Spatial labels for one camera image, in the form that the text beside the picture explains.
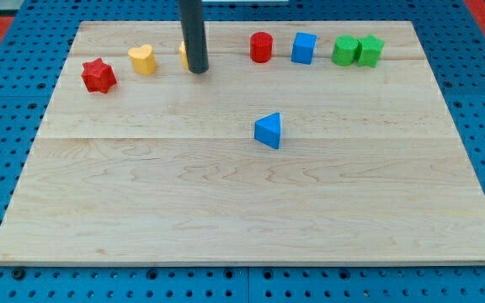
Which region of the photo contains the yellow hexagon block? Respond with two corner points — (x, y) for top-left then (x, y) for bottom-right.
(179, 41), (189, 69)

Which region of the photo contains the blue triangle block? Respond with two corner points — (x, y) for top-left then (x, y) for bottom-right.
(254, 112), (281, 149)

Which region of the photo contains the wooden board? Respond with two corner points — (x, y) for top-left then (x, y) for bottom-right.
(0, 21), (485, 267)

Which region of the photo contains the red cylinder block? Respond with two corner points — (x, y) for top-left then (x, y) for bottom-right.
(250, 31), (274, 63)

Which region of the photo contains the blue cube block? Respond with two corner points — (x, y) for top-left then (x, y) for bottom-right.
(291, 32), (317, 65)

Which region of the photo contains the yellow heart block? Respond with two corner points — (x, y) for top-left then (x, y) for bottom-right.
(127, 44), (157, 76)

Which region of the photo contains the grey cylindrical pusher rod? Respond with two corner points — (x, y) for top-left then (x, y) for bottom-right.
(178, 0), (209, 74)

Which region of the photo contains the green cylinder block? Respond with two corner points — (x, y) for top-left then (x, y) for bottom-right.
(331, 35), (359, 66)

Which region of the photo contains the red star block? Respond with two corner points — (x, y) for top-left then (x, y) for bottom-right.
(81, 58), (117, 93)

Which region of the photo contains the green star block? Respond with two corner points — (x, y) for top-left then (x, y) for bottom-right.
(357, 35), (385, 68)

